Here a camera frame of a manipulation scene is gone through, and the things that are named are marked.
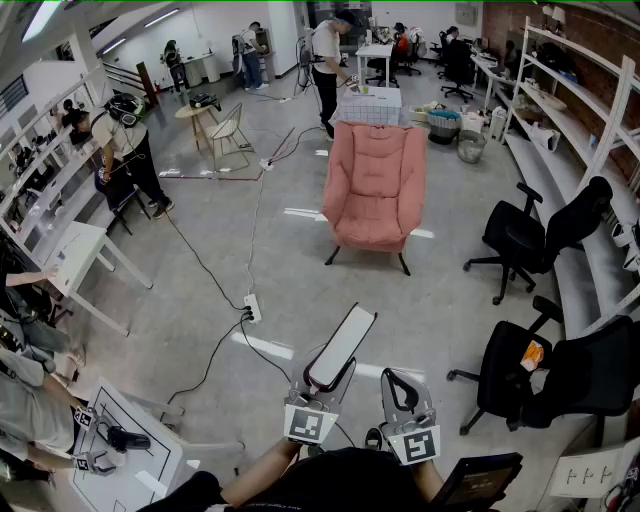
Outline round wooden table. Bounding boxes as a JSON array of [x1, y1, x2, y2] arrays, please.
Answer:
[[174, 101, 222, 152]]

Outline pink armchair seat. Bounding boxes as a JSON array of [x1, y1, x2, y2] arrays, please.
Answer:
[[320, 120, 429, 278]]

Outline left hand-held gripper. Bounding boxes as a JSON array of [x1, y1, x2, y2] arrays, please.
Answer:
[[283, 355, 358, 447]]

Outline person's left forearm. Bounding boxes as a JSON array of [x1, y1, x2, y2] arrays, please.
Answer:
[[219, 438, 302, 507]]

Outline wire frame chair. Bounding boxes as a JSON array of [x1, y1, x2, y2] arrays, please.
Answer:
[[203, 102, 255, 172]]

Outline white canister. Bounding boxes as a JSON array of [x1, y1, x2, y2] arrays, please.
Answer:
[[491, 105, 510, 142]]

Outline dark-covered white book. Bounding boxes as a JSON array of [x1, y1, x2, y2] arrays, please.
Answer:
[[305, 301, 379, 394]]

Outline black floor cable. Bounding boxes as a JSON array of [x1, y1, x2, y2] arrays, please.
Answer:
[[166, 315, 251, 407], [167, 214, 250, 312]]

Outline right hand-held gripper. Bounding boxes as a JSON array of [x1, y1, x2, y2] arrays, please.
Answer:
[[379, 367, 443, 468]]

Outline grey woven basket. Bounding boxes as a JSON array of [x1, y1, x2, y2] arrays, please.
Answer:
[[456, 129, 488, 165]]

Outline white floor cable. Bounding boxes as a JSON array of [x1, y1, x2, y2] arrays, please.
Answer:
[[244, 167, 269, 297]]

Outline white board with sockets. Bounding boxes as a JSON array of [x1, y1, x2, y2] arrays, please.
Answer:
[[548, 443, 629, 500]]

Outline white wall counter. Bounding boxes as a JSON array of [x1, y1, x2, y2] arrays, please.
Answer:
[[0, 74, 117, 269]]

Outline black screen panel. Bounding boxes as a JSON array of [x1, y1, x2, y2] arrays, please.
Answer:
[[428, 451, 525, 512]]

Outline table with checked cloth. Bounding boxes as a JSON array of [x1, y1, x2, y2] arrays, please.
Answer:
[[330, 85, 404, 127]]

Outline person's right forearm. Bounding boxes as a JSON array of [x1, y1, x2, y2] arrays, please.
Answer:
[[418, 458, 447, 502]]

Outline white shelf rack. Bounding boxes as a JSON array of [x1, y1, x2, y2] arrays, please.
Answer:
[[501, 16, 640, 342]]

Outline white desk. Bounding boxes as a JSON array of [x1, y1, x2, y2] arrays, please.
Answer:
[[354, 43, 395, 85]]

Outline black office chair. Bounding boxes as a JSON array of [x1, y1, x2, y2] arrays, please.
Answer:
[[438, 38, 475, 105], [462, 175, 614, 307], [446, 295, 640, 437]]

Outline person's black shirt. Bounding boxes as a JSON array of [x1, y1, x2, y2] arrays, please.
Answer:
[[133, 446, 451, 512]]

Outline black device on table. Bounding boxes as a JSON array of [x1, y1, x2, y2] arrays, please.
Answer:
[[188, 91, 223, 112]]

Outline small white table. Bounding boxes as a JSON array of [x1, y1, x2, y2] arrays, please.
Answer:
[[43, 220, 155, 338]]

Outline orange snack packet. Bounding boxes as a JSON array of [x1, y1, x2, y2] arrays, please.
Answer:
[[520, 339, 546, 373]]

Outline grey basket with teal cloth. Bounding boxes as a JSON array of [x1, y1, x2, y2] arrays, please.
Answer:
[[426, 108, 462, 147]]

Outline red floor cables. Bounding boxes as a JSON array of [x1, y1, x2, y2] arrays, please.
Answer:
[[268, 126, 314, 166]]

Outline white table with black lines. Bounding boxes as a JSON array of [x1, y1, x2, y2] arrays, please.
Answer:
[[71, 376, 246, 512]]

